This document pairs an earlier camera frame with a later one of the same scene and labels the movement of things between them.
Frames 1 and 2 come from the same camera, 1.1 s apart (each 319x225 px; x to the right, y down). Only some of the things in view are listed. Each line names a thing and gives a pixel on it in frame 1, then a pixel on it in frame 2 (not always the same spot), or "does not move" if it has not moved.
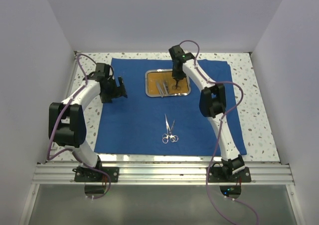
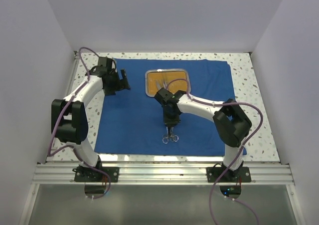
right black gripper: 176,76 to 169,121
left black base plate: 87,174 does not move
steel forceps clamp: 174,87 to 173,138
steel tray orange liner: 159,83 does not move
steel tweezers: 160,89 does not move
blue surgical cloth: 137,124 does not move
